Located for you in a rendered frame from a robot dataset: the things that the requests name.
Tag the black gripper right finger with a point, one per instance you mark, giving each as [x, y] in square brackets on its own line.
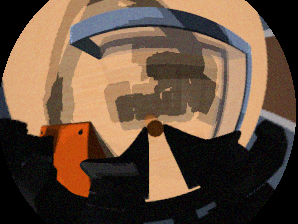
[193, 154]

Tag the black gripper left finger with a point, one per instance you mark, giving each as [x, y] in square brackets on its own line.
[133, 165]

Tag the brown ball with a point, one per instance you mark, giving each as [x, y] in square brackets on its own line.
[155, 128]

